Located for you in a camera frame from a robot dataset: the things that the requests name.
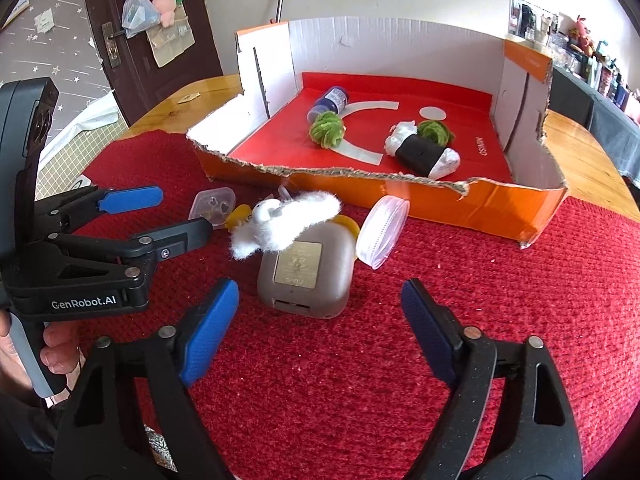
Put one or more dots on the wall picture card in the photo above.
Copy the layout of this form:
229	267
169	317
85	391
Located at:
17	10

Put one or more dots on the grey knitted clothing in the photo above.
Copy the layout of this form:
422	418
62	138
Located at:
157	447

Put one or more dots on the red knitted mat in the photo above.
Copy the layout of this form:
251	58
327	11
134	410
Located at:
350	385

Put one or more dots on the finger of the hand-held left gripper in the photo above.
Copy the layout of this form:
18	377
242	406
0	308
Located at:
130	199
170	240

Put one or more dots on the dark brown door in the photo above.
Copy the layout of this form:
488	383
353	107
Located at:
150	85

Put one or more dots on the small green yarn ball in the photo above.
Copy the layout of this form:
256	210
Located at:
437	130

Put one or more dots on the black and white socks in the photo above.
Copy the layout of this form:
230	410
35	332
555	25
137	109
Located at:
422	152

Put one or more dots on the large green yarn ball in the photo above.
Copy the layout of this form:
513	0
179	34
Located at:
327	130

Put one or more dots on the round yellow container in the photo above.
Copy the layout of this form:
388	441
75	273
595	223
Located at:
347	225

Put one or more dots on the blue plastic bottle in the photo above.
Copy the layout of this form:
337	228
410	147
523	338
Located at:
332	100

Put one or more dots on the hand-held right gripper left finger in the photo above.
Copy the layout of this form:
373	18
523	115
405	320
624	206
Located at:
210	330

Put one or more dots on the light pink plush toy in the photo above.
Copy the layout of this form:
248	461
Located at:
167	5

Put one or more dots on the grey rounded case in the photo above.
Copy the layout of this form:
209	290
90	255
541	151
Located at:
310	290

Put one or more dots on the clear plastic bag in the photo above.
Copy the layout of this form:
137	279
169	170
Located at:
137	17

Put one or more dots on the white paper note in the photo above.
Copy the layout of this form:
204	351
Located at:
45	20

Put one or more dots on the round clear plastic container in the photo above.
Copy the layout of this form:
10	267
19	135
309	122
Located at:
380	235

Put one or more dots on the person's left forearm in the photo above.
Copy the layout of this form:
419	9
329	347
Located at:
20	435

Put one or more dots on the small clear plastic case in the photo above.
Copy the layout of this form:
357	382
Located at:
210	205

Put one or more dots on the orange cardboard box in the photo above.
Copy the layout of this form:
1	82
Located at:
500	210

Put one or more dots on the table with blue cloth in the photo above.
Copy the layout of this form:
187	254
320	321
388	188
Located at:
605	115

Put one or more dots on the beige cloth bag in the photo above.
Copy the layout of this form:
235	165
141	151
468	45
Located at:
172	45

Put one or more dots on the row of cosmetic bottles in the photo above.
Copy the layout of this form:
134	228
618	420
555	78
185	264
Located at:
600	75

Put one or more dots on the small yellow toy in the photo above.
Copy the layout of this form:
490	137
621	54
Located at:
239	215

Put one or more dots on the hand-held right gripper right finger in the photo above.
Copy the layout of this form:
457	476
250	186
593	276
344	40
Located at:
425	330

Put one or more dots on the white tiled ledge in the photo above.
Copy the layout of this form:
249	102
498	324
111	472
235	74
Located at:
65	165

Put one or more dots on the pink plush toy on dresser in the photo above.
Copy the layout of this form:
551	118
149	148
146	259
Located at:
582	32

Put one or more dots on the person's left hand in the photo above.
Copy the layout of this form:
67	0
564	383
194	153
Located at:
62	350

